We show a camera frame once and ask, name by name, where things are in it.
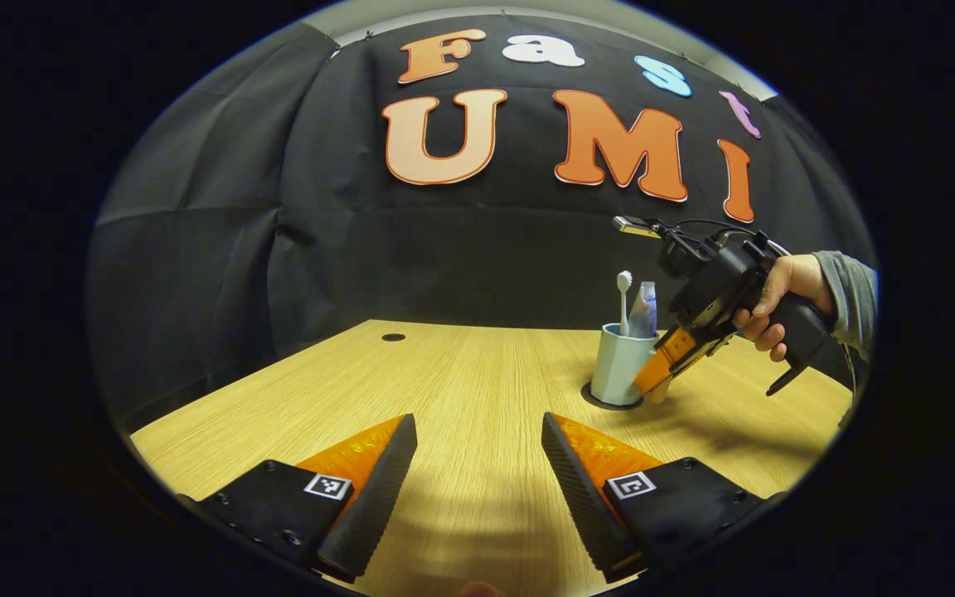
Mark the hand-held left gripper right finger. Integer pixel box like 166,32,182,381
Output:
541,412,768,584

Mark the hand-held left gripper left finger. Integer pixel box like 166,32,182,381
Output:
196,413,419,584

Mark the light blue cup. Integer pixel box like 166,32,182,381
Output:
590,323,661,407

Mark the white toothpaste tube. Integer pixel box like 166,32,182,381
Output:
628,281,658,338

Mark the dark brown round coaster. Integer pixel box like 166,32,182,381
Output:
581,381,644,411

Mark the wooden desktop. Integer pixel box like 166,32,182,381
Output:
128,319,853,597

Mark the black backdrop cloth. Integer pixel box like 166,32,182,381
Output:
84,12,876,432

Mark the black cable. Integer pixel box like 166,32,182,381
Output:
668,219,789,254

